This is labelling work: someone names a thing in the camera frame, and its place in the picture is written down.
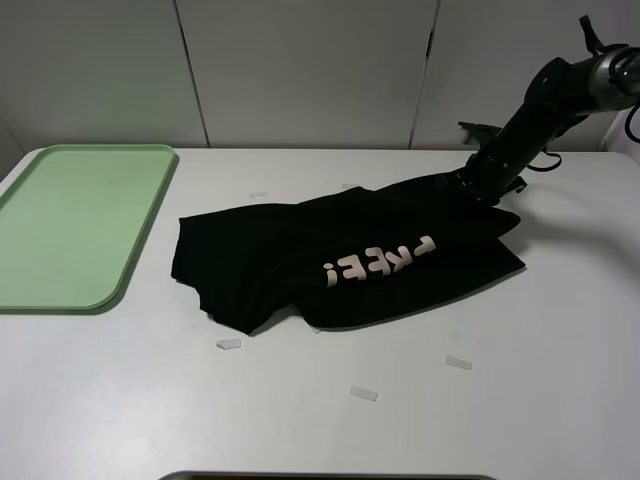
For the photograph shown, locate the black short sleeve t-shirt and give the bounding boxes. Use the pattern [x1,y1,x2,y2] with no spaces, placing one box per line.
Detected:
[171,174,523,334]

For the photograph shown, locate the black right camera cable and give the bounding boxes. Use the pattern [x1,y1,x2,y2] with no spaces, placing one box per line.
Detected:
[537,102,640,174]

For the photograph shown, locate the light green plastic tray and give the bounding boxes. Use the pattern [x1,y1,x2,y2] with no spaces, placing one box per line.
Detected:
[1,145,177,312]

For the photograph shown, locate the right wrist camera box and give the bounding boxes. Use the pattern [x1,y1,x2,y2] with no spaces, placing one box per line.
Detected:
[458,121,502,148]

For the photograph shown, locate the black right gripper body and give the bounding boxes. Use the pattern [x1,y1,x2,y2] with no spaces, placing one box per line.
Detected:
[435,152,527,206]

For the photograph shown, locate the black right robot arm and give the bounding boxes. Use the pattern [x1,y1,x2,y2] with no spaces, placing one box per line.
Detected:
[436,16,639,205]

